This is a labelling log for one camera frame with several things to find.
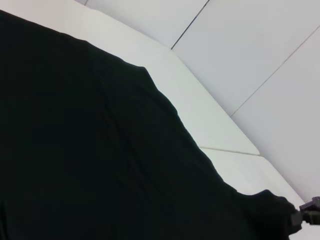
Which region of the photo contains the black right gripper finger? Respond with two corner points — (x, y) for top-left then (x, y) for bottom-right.
(291, 196), (320, 226)

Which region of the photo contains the black t-shirt with white print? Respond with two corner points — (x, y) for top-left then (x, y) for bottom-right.
(0, 9), (305, 240)

